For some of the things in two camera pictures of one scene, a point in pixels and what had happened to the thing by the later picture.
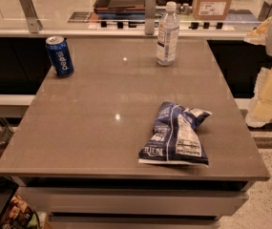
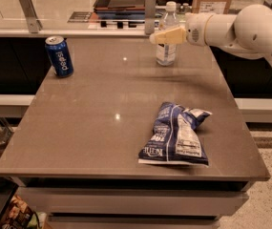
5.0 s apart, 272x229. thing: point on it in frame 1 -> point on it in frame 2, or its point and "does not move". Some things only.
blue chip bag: [176, 139] does not move
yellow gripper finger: [270, 94] -> [195, 32]
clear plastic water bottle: [168, 37] does not move
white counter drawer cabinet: [136, 203] does not move
